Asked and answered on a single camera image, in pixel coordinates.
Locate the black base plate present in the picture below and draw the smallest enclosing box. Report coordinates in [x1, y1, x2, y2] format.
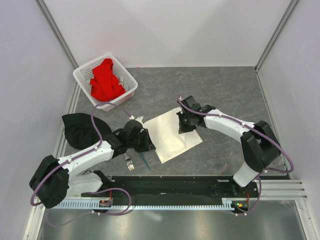
[81, 175, 261, 206]

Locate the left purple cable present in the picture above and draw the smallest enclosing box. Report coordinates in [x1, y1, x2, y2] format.
[29, 101, 135, 228]

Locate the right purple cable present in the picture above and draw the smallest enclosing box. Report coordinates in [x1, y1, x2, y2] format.
[176, 96, 295, 218]

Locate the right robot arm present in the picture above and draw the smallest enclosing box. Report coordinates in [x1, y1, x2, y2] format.
[177, 95, 281, 197]

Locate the purple cable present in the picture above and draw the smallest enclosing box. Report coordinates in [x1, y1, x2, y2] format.
[176, 96, 295, 218]
[29, 101, 135, 228]

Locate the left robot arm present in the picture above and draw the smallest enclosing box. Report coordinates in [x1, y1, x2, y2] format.
[29, 119, 156, 209]

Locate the blue plastic spoon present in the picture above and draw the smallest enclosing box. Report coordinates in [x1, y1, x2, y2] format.
[139, 152, 151, 171]

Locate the grey cloth in basket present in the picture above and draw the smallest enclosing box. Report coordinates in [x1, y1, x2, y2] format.
[119, 76, 129, 92]

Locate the black cloth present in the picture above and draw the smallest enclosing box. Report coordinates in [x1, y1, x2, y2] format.
[62, 113, 100, 150]

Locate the white plastic basket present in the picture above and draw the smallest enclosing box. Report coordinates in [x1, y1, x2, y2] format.
[73, 53, 138, 106]

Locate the slotted cable duct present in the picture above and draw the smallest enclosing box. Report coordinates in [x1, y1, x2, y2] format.
[53, 198, 236, 211]

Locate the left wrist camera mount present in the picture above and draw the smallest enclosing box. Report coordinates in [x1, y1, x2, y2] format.
[129, 115, 144, 125]

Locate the red cloth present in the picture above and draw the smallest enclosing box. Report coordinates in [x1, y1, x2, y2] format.
[89, 58, 126, 102]

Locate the white cloth napkin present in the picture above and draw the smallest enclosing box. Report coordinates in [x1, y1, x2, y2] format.
[144, 107, 203, 163]

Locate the silver metal fork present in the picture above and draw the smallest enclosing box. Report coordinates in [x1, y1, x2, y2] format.
[124, 153, 135, 171]

